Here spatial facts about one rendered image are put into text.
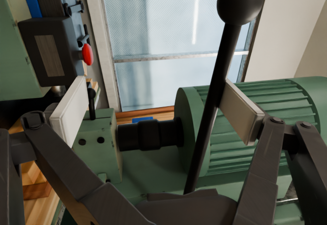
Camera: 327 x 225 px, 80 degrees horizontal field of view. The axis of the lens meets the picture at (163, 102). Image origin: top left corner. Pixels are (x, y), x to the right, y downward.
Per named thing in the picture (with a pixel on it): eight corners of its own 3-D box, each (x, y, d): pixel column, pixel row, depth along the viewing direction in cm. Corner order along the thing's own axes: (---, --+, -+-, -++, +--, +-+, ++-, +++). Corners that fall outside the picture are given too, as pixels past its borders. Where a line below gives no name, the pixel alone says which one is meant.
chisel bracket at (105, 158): (68, 110, 37) (114, 106, 38) (85, 163, 44) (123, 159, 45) (56, 135, 31) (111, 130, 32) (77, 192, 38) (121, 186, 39)
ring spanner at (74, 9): (79, -1, 33) (82, -1, 33) (82, 12, 34) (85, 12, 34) (61, 3, 25) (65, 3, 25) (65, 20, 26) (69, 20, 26)
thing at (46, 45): (49, -10, 31) (85, -11, 32) (67, 58, 37) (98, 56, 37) (3, -10, 20) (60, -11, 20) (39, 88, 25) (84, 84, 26)
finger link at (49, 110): (45, 166, 11) (-12, 169, 11) (70, 118, 16) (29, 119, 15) (40, 147, 11) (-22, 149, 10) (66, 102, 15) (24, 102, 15)
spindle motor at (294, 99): (172, 73, 42) (303, 64, 46) (172, 137, 51) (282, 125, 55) (195, 120, 27) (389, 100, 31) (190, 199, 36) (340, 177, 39)
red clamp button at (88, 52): (83, 41, 28) (91, 41, 28) (88, 62, 30) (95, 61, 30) (79, 46, 25) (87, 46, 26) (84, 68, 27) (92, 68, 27)
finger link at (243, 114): (256, 114, 14) (266, 114, 14) (220, 76, 20) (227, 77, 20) (245, 146, 15) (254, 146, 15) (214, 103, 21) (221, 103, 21)
